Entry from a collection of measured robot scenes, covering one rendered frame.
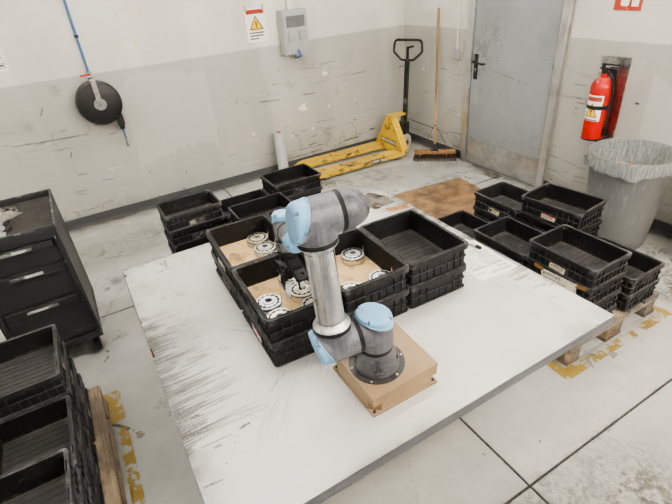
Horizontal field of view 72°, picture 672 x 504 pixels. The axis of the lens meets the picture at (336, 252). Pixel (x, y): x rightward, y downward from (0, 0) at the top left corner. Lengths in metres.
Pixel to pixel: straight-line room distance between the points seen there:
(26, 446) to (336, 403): 1.33
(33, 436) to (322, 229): 1.64
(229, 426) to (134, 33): 3.79
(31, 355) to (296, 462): 1.56
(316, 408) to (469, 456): 0.97
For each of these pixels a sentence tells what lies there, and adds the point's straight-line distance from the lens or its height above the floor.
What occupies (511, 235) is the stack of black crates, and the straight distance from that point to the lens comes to 3.20.
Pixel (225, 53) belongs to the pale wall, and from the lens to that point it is 4.98.
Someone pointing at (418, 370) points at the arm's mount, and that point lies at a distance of 1.59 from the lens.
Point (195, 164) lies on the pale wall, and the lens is 5.07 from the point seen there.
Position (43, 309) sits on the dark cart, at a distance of 3.09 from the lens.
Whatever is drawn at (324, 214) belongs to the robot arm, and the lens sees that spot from 1.19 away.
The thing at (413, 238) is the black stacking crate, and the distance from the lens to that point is 2.20.
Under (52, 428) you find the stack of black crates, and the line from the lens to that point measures 2.40.
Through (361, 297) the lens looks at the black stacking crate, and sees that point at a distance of 1.76.
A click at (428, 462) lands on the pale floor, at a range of 2.34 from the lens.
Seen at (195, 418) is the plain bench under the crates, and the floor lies 0.70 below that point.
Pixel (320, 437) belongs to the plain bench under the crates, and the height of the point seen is 0.70.
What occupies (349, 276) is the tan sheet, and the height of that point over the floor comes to 0.83.
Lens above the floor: 1.93
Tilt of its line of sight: 31 degrees down
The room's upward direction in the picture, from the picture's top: 5 degrees counter-clockwise
